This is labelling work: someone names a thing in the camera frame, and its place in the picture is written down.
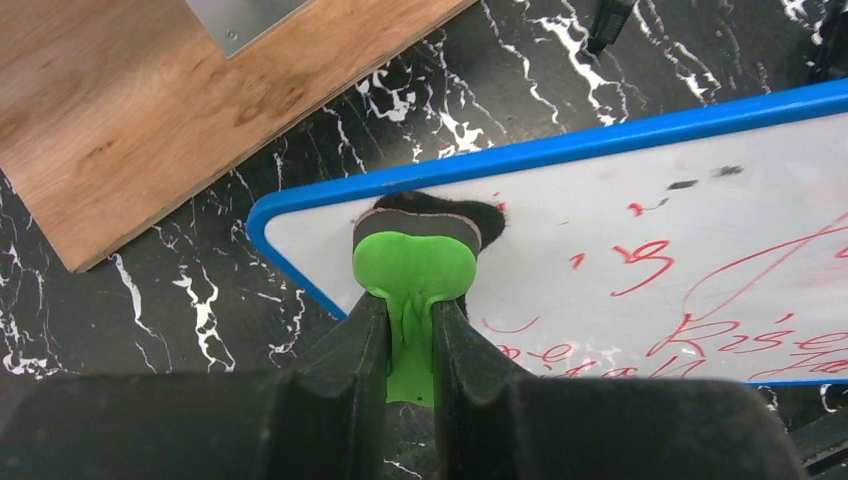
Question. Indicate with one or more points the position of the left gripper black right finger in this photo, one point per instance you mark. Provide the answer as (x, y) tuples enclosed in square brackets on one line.
[(495, 420)]

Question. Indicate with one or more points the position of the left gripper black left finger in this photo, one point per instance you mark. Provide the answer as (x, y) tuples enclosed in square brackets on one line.
[(320, 418)]

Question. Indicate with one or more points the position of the green bone-shaped whiteboard eraser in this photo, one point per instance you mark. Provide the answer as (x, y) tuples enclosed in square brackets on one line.
[(413, 250)]

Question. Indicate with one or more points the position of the blue-framed small whiteboard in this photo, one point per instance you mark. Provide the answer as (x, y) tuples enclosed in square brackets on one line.
[(704, 243)]

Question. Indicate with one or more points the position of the brown wooden board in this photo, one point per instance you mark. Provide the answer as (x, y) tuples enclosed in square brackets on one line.
[(114, 113)]

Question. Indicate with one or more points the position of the metal bracket with black knob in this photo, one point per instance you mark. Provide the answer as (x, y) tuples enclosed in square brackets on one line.
[(242, 20)]

